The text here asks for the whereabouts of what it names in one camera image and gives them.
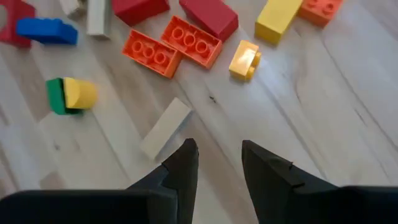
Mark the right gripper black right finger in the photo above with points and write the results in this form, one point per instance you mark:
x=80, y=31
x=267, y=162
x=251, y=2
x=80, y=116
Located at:
x=267, y=180

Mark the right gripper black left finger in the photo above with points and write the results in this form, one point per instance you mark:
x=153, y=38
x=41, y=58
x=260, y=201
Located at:
x=185, y=180

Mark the light wooden plank block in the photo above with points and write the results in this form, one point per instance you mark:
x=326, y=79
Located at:
x=164, y=127
x=71, y=6
x=99, y=18

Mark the small yellow toy brick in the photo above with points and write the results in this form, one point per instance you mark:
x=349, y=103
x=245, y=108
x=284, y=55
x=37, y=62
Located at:
x=244, y=60

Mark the big orange toy brick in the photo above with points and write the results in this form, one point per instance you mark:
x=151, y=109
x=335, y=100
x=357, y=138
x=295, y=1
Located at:
x=191, y=42
x=152, y=53

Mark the yellow half-round block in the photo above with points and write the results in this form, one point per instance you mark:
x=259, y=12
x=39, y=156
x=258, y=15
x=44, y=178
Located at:
x=81, y=93

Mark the green toy brick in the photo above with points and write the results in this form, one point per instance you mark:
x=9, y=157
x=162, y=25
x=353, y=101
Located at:
x=54, y=96

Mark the big yellow rectangular block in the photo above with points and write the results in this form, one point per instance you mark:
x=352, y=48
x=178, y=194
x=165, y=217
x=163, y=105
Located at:
x=276, y=18

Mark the red rectangular block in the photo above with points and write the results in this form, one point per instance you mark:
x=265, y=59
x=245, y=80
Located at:
x=211, y=18
x=140, y=9

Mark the small orange toy brick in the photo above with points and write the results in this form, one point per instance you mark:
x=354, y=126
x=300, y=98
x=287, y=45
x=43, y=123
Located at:
x=320, y=11

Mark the blue toy brick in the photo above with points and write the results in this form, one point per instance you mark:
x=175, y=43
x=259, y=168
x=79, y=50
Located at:
x=46, y=31

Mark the red block with cutout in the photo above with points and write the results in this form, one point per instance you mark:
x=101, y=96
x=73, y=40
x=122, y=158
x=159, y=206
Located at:
x=18, y=21

